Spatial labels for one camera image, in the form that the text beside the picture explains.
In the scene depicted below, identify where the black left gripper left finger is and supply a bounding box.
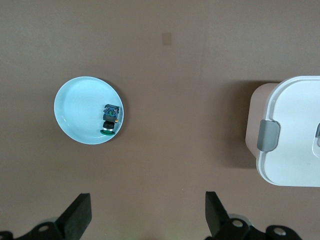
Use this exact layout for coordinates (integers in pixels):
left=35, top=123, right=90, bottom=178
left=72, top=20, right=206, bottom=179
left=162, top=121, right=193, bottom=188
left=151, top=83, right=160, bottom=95
left=0, top=192, right=92, bottom=240

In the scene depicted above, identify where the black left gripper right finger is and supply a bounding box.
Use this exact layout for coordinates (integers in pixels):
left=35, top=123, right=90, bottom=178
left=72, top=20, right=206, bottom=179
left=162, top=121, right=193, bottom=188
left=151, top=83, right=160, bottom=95
left=205, top=191, right=303, bottom=240

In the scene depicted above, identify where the white lidded lunch box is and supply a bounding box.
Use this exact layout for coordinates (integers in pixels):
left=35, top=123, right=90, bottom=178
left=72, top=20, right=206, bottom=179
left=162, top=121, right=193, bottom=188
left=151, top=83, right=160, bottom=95
left=244, top=75, right=320, bottom=188

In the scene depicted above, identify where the light blue round plate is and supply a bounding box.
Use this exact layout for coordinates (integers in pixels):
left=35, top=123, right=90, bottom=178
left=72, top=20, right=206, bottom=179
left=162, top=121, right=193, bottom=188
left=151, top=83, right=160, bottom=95
left=53, top=76, right=125, bottom=145

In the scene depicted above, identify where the green push button switch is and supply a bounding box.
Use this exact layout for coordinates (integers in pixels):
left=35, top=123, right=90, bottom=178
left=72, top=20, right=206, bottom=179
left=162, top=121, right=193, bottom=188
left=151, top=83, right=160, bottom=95
left=99, top=103, right=120, bottom=136

